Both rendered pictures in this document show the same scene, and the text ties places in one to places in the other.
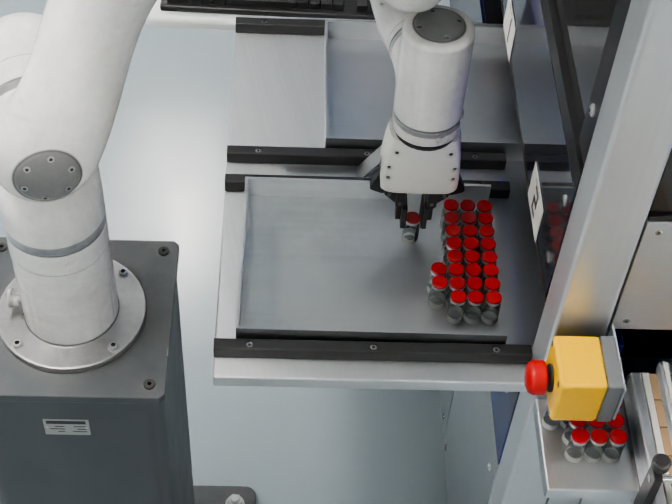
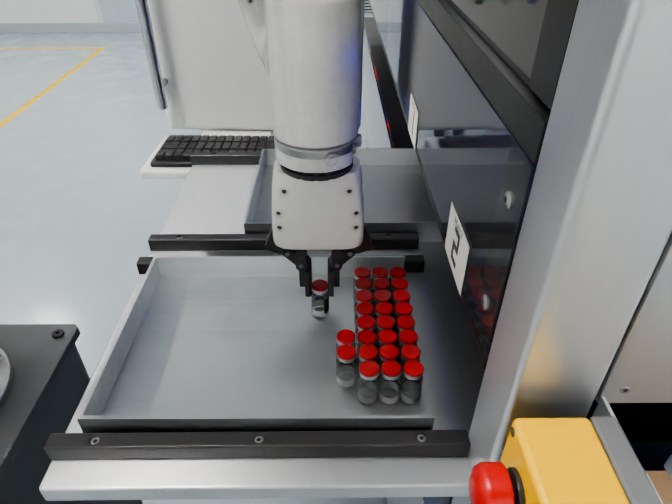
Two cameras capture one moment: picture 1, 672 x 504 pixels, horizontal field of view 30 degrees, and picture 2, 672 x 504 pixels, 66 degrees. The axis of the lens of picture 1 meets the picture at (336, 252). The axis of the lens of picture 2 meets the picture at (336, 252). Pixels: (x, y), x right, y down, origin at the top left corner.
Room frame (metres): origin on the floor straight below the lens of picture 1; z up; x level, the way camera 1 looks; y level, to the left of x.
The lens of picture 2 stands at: (0.64, -0.14, 1.33)
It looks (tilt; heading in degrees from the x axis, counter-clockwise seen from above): 36 degrees down; 3
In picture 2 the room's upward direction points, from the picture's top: straight up
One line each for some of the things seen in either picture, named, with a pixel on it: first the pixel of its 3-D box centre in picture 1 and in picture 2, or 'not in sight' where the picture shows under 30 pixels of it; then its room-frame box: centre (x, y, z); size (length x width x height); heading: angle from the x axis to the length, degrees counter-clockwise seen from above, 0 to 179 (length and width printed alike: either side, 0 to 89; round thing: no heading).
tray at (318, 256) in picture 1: (369, 260); (270, 333); (1.07, -0.05, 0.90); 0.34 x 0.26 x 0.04; 93
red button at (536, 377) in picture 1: (541, 377); (500, 493); (0.83, -0.24, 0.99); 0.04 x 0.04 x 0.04; 4
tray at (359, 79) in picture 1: (437, 88); (354, 190); (1.42, -0.13, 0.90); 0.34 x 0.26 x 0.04; 94
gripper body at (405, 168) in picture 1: (421, 153); (317, 199); (1.12, -0.10, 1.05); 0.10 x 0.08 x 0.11; 93
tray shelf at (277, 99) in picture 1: (394, 181); (311, 263); (1.24, -0.08, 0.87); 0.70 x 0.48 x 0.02; 4
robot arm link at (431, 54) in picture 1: (432, 65); (313, 62); (1.13, -0.10, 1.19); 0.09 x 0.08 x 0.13; 19
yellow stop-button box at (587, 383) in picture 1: (580, 378); (567, 492); (0.83, -0.29, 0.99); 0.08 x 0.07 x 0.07; 94
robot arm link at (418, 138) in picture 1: (428, 118); (318, 146); (1.13, -0.10, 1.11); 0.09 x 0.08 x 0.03; 93
